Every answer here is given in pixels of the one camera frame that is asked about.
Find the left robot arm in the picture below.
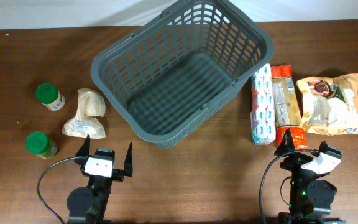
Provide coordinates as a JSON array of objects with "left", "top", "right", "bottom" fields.
[{"left": 67, "top": 136, "right": 133, "bottom": 224}]

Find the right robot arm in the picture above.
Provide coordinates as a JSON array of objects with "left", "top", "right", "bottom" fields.
[{"left": 275, "top": 129, "right": 346, "bottom": 223}]

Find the grey plastic shopping basket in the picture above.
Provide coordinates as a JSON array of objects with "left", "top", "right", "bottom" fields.
[{"left": 91, "top": 0, "right": 274, "bottom": 148}]

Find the green lid white jar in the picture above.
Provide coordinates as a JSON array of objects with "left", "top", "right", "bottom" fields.
[{"left": 35, "top": 83, "right": 65, "bottom": 111}]

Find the green lid pesto jar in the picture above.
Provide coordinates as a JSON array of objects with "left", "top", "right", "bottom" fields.
[{"left": 25, "top": 131, "right": 58, "bottom": 159}]

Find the orange coffee sachet bag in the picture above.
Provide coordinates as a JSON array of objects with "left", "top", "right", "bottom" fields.
[{"left": 296, "top": 73, "right": 358, "bottom": 136}]

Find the beige paper bag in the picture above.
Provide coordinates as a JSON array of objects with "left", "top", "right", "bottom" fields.
[{"left": 62, "top": 88, "right": 106, "bottom": 139}]

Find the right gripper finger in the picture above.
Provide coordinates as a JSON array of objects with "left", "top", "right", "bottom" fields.
[
  {"left": 274, "top": 129, "right": 295, "bottom": 156},
  {"left": 318, "top": 141, "right": 333, "bottom": 152}
]

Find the orange biscuit packet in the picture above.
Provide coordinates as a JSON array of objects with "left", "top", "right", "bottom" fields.
[{"left": 271, "top": 63, "right": 309, "bottom": 149}]

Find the tissue multipack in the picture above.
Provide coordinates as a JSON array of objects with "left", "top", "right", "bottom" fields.
[{"left": 250, "top": 63, "right": 276, "bottom": 145}]

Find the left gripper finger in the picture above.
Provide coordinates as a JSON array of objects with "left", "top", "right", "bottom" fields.
[
  {"left": 75, "top": 135, "right": 91, "bottom": 157},
  {"left": 124, "top": 142, "right": 133, "bottom": 177}
]

